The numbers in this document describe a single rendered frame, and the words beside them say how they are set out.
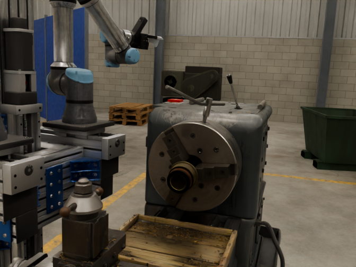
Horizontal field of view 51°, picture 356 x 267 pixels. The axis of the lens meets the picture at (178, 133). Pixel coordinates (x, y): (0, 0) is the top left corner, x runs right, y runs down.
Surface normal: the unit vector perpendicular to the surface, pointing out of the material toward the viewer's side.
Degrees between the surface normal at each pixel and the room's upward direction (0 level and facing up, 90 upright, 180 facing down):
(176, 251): 0
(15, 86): 90
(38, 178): 90
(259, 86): 90
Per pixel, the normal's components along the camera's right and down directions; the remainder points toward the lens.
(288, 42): -0.26, 0.15
